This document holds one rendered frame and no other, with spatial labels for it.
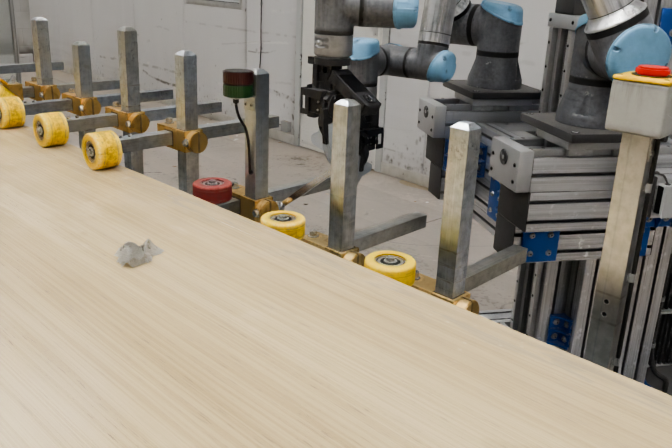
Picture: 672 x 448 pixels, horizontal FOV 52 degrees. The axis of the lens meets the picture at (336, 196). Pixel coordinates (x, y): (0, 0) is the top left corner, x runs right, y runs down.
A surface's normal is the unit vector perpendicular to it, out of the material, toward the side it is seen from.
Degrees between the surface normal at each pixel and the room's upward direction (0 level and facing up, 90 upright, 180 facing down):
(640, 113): 90
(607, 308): 90
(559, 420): 0
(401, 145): 90
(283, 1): 90
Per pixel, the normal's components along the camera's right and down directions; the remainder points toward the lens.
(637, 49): 0.05, 0.42
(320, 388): 0.04, -0.95
